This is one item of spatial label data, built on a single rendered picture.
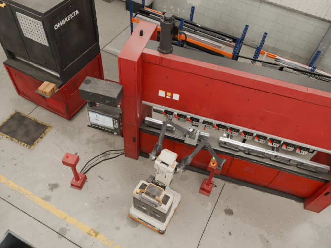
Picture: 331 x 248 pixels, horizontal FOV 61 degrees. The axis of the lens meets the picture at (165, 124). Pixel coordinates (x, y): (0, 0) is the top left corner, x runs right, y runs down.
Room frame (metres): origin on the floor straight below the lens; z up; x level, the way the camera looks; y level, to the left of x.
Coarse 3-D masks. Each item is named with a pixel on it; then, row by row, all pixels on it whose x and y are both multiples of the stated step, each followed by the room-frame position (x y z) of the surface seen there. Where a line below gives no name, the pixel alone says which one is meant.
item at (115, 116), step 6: (90, 108) 2.42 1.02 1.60; (96, 108) 2.45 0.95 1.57; (102, 114) 2.35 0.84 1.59; (108, 114) 2.35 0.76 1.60; (114, 114) 2.37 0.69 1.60; (114, 120) 2.32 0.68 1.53; (96, 126) 2.37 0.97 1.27; (102, 126) 2.36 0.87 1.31; (114, 126) 2.32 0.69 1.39; (120, 126) 2.35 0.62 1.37; (120, 132) 2.33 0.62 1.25
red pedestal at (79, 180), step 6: (66, 156) 2.08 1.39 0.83; (72, 156) 2.11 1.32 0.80; (78, 156) 2.13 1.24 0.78; (66, 162) 2.01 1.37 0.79; (72, 162) 2.01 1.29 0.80; (72, 168) 2.06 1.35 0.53; (78, 174) 2.17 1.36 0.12; (84, 174) 2.19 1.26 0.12; (72, 180) 2.05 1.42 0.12; (78, 180) 2.06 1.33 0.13; (84, 180) 2.11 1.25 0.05; (72, 186) 1.99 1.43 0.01; (78, 186) 1.98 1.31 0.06
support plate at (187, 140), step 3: (189, 129) 2.73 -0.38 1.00; (198, 132) 2.69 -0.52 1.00; (186, 135) 2.61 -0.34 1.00; (186, 138) 2.55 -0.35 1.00; (189, 138) 2.56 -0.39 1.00; (195, 138) 2.57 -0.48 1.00; (186, 141) 2.49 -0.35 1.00; (189, 141) 2.50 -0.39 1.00; (192, 141) 2.51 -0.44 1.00; (195, 141) 2.51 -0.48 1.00; (192, 144) 2.45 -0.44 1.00; (195, 144) 2.46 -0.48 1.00
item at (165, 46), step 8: (168, 16) 2.92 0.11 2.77; (160, 24) 2.90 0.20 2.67; (168, 24) 2.86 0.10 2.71; (176, 24) 2.91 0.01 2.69; (160, 32) 2.92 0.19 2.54; (168, 32) 2.87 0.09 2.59; (176, 32) 2.88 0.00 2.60; (184, 32) 2.92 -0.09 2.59; (160, 40) 2.90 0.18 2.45; (168, 40) 2.88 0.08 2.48; (160, 48) 2.89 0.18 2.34; (168, 48) 2.88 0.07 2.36
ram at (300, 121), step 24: (144, 72) 2.85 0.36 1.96; (168, 72) 2.79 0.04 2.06; (144, 96) 2.85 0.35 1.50; (192, 96) 2.72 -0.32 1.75; (216, 96) 2.66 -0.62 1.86; (240, 96) 2.61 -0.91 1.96; (264, 96) 2.56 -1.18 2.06; (216, 120) 2.64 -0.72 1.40; (240, 120) 2.59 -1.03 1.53; (264, 120) 2.53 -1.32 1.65; (288, 120) 2.48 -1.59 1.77; (312, 120) 2.43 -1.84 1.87; (312, 144) 2.40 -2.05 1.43
